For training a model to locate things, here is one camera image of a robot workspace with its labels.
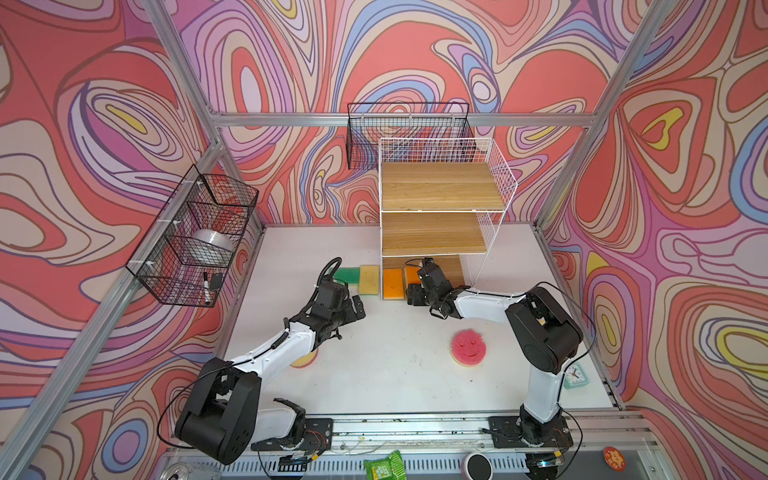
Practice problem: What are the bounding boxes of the orange sponge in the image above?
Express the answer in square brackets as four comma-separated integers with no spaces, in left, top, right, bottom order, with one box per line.
[382,268,405,300]
[404,265,421,287]

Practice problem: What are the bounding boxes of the yellow sponge green back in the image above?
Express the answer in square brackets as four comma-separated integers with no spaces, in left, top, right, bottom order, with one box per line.
[358,265,380,295]

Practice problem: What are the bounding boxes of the white wire wooden shelf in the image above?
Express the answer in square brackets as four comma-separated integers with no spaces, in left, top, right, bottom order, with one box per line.
[377,137,518,284]

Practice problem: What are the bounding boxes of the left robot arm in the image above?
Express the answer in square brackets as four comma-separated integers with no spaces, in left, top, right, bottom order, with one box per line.
[173,279,366,465]

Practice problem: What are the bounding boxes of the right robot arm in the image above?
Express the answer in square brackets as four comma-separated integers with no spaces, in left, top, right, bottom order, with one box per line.
[416,257,584,432]

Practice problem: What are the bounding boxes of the pink smiley sponge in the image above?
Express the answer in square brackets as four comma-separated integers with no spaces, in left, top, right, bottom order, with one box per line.
[450,329,487,367]

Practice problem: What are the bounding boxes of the yellow smiley sponge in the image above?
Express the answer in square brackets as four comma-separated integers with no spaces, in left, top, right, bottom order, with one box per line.
[291,351,318,369]

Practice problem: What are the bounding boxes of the silver bowl in basket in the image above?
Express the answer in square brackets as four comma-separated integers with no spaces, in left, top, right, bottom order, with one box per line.
[192,229,235,253]

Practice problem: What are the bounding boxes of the small teal clock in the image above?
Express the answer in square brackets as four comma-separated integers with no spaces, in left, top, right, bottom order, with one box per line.
[563,362,590,389]

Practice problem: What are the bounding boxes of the green snack packet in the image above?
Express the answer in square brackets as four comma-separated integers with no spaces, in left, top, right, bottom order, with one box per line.
[363,450,407,480]

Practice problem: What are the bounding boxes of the round black speaker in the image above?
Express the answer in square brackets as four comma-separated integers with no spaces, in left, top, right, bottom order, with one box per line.
[460,453,494,480]

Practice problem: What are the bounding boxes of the metal can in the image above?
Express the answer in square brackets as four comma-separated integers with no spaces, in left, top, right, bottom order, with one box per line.
[159,462,221,480]

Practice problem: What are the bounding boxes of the red round sticker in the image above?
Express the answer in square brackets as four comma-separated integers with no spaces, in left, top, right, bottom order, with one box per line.
[603,446,627,472]

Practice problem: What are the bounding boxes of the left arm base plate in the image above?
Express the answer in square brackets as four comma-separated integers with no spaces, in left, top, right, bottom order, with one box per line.
[250,417,334,454]

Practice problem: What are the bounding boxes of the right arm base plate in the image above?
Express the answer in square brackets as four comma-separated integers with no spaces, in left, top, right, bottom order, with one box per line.
[487,414,574,450]

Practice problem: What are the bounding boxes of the black wire basket left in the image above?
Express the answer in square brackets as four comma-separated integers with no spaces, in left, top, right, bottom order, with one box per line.
[126,166,259,308]

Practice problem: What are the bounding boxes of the black wire basket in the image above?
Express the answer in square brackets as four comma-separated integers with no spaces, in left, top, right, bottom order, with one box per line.
[126,166,259,308]
[346,99,472,171]

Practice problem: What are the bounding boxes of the black wire basket back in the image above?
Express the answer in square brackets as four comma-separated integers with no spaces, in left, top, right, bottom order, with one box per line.
[346,99,472,171]

